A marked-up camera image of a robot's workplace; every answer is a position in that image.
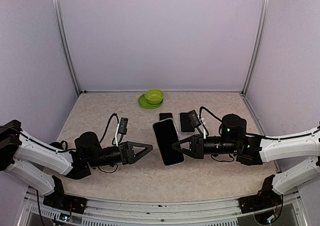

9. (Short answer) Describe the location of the right aluminium frame post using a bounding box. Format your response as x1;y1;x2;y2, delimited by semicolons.
241;0;270;97

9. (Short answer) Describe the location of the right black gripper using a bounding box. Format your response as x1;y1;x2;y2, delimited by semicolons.
172;134;240;159

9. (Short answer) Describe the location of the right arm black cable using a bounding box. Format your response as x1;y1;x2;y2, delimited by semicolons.
199;106;225;124

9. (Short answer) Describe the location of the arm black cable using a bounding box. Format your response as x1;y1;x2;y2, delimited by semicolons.
99;113;120;144
199;106;225;124

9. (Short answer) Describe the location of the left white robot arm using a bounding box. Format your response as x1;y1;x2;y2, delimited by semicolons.
0;120;153;208

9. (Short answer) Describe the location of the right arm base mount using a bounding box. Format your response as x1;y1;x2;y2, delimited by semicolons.
238;174;283;213

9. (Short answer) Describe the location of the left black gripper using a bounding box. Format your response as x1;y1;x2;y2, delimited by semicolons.
87;141;153;168

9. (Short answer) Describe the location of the aluminium frame post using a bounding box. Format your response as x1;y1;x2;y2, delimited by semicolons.
52;0;82;97
241;0;270;97

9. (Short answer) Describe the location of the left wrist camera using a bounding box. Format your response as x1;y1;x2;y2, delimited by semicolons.
112;117;129;146

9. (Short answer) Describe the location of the black mug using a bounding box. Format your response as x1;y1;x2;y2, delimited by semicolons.
49;140;68;151

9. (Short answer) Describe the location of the green saucer plate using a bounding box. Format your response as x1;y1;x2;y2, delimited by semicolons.
138;94;164;109

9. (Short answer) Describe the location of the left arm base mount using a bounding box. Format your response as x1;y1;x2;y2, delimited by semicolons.
43;176;88;214

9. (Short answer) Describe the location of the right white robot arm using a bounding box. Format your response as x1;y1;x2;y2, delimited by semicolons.
172;114;320;208

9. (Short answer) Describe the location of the left aluminium frame post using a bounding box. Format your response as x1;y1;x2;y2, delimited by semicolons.
52;0;82;97

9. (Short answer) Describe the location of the green bowl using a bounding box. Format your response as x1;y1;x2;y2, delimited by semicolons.
144;89;165;104

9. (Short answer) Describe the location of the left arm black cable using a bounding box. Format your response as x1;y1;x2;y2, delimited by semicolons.
99;113;120;144

